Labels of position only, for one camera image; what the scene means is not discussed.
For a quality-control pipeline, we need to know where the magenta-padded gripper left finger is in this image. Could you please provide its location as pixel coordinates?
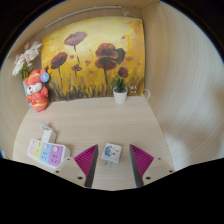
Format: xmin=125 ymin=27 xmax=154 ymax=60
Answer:
xmin=53 ymin=143 xmax=100 ymax=189

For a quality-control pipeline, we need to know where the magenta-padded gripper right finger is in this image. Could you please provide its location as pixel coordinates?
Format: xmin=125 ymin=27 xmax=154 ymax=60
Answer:
xmin=128 ymin=143 xmax=175 ymax=188

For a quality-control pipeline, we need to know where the white printed charger block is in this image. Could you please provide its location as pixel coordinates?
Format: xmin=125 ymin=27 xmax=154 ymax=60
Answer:
xmin=100 ymin=142 xmax=123 ymax=167

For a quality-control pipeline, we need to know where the pastel multicolour power strip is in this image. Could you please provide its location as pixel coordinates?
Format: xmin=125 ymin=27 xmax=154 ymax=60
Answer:
xmin=26 ymin=138 xmax=72 ymax=168

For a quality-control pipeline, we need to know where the red plush mascot toy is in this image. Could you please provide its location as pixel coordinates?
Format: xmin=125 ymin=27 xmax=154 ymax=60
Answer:
xmin=24 ymin=68 xmax=50 ymax=113

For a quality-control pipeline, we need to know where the small green plant white pot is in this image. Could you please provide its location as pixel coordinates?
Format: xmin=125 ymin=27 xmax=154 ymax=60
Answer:
xmin=111 ymin=74 xmax=130 ymax=105

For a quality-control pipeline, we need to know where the pale blue flower vase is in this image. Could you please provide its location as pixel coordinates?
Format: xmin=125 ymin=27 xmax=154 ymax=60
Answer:
xmin=21 ymin=79 xmax=33 ymax=107

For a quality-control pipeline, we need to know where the yellow poppy flower painting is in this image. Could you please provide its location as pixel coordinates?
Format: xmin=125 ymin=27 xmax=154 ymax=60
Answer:
xmin=40 ymin=16 xmax=147 ymax=102

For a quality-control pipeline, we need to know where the pink white flower bouquet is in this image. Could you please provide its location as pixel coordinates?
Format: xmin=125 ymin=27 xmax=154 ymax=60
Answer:
xmin=11 ymin=40 xmax=43 ymax=80

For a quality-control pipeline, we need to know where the white power strip plug cable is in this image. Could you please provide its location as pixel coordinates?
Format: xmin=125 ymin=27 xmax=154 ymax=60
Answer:
xmin=39 ymin=121 xmax=58 ymax=145

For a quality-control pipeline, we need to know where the thin white cable loop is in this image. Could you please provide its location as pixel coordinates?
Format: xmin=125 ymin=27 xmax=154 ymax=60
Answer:
xmin=142 ymin=88 xmax=152 ymax=102

